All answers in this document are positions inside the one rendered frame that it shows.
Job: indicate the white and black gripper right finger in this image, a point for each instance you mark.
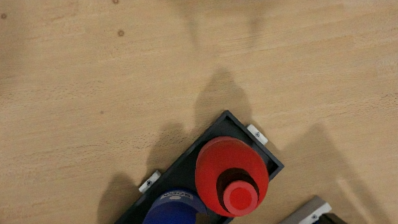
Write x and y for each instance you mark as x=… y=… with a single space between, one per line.
x=330 y=218

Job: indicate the dark grey tray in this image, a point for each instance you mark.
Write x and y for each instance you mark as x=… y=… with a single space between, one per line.
x=182 y=172

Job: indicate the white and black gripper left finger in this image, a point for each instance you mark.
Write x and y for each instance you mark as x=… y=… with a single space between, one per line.
x=201 y=218

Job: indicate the blue bottle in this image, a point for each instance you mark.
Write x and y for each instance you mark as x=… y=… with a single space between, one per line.
x=175 y=206

